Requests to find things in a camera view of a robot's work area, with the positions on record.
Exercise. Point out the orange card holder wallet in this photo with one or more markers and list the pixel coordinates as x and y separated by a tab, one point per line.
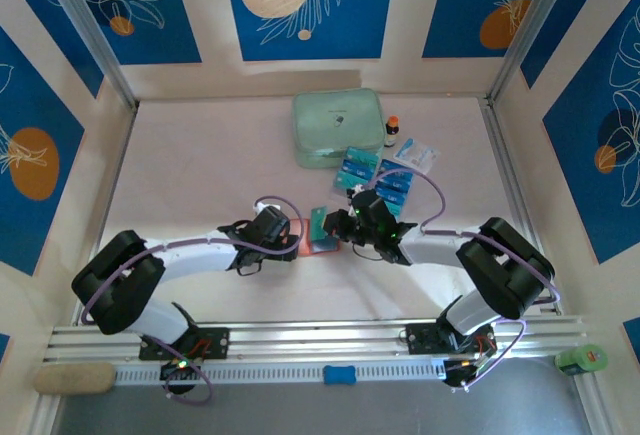
322	247

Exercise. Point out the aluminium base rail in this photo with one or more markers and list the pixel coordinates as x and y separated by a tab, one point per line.
310	340

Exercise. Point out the small brown bottle orange cap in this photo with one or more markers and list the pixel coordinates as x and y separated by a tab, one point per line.
392	131

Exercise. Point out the blue credit card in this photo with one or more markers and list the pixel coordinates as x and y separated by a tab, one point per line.
356	169
395	162
397	197
397	184

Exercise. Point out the aluminium side rail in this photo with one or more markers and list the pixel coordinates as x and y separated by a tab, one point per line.
502	145

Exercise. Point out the group of blue wipe packets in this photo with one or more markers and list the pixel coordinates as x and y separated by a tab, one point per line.
341	194

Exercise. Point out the green tape roll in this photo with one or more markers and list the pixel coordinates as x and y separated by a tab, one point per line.
580	359

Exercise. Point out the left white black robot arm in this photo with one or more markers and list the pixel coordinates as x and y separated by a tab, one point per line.
120	285

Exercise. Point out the aluminium frame post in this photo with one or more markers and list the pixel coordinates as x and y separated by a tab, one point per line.
90	30
532	30

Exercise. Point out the mint green zip pouch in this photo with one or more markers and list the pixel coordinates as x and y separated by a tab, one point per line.
332	122

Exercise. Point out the teal credit card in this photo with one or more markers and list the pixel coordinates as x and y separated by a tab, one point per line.
318	222
346	182
396	210
362	155

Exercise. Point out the white blue sachet packet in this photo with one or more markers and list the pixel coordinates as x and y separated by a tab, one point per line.
417	154

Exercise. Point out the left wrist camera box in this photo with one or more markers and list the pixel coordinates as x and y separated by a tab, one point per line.
270	225

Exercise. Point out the black electronics box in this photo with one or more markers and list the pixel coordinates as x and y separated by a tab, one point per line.
182	374
460	374

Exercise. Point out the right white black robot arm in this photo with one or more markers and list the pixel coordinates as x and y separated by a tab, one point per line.
505	270

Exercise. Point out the beige oblong sponge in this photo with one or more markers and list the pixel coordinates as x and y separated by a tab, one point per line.
75	379

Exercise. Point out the blue bone-shaped block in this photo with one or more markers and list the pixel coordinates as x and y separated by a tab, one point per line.
339	375

